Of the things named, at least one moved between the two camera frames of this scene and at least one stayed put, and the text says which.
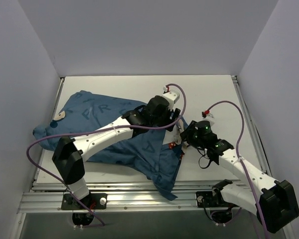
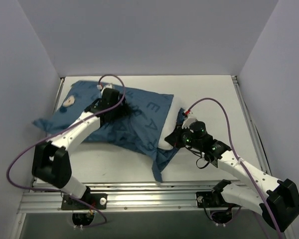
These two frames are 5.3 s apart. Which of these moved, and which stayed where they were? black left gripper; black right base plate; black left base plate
Moved: black left gripper
Stayed: black left base plate; black right base plate
